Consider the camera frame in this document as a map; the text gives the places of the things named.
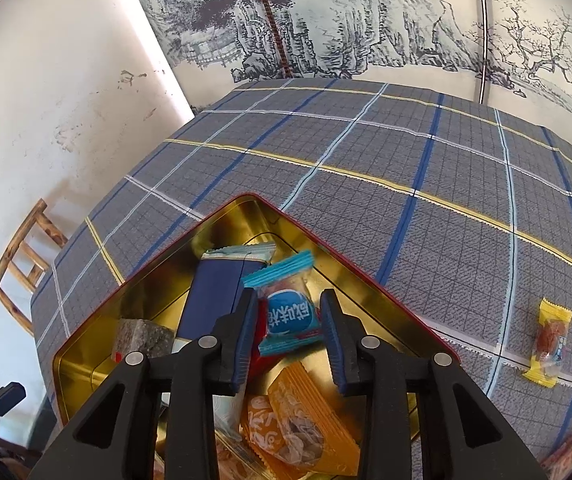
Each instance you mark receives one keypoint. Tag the grey seaweed snack block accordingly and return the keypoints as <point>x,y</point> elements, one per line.
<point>140,337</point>

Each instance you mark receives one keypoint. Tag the orange swirl-print snack packet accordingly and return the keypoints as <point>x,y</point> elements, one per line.
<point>306,410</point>

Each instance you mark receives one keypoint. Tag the navy and silver snack packet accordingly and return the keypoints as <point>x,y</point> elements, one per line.
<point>210,295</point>

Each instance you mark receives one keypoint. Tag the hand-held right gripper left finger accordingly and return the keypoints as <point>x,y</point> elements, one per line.
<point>245,342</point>

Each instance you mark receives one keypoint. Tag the grey plaid tablecloth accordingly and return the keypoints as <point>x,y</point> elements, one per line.
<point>416,235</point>

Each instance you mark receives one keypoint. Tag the yellow-edged snack packet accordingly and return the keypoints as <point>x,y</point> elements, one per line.
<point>548,340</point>

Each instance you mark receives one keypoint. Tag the orange-red snack packet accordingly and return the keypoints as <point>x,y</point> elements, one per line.
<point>566,455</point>

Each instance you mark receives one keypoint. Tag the blue-edged clear snack packet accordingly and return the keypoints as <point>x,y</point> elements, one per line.
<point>286,315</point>

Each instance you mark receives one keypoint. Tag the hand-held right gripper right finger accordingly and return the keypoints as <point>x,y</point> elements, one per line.
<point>335,342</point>

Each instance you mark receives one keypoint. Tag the large clear orange cracker packet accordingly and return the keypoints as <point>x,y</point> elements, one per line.
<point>231,460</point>

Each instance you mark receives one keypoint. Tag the ink landscape wall mural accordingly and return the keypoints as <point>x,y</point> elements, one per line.
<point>366,10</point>

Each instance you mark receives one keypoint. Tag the wooden chair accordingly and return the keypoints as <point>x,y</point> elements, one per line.
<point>16,249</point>

